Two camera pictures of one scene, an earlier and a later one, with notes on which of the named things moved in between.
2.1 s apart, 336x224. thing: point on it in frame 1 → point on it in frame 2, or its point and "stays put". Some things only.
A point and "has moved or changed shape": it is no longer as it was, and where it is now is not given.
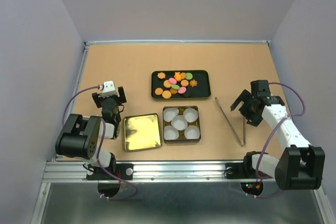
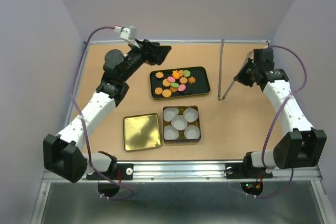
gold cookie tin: (181, 125) stays put
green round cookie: (188, 76) has moved or changed shape
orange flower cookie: (161, 75) stays put
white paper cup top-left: (169, 114) stays put
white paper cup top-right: (190, 115) stays put
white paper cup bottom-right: (192, 132) stays put
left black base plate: (125, 171) stays put
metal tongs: (241, 145) → (219, 91)
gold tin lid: (141, 132) stays put
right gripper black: (254, 119) → (240, 77)
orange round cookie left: (158, 91) stays put
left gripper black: (95, 96) → (153, 53)
